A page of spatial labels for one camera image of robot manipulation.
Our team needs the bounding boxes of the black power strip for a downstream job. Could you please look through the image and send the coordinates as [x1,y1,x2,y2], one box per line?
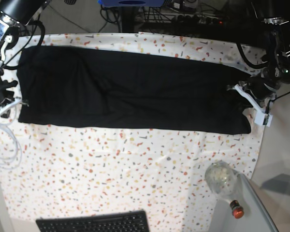
[171,14,224,26]

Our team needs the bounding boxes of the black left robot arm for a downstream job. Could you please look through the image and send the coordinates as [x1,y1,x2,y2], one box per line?
[227,0,290,103]

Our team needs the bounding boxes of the black keyboard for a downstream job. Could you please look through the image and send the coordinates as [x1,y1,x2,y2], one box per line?
[36,210,150,232]

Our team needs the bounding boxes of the blue white device top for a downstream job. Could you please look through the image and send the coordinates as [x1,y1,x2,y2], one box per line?
[98,0,169,7]

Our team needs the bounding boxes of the clear jar with yellow content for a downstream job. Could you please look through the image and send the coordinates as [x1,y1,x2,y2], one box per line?
[204,161,237,203]

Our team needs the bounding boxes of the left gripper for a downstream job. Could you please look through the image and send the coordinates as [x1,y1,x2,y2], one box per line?
[227,18,290,102]

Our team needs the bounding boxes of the red emergency stop button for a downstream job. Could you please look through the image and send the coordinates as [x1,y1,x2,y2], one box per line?
[230,200,244,219]

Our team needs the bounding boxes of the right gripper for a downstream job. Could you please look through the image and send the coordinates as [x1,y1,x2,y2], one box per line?
[0,14,29,110]

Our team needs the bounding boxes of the grey coiled cable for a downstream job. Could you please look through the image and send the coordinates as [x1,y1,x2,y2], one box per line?
[0,103,23,170]

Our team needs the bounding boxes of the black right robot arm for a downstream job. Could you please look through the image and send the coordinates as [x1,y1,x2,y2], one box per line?
[0,0,50,111]

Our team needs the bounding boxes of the black t-shirt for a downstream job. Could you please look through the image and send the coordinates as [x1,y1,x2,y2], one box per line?
[16,46,251,135]

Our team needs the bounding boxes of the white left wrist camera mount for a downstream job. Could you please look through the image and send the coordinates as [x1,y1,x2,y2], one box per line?
[233,84,273,127]

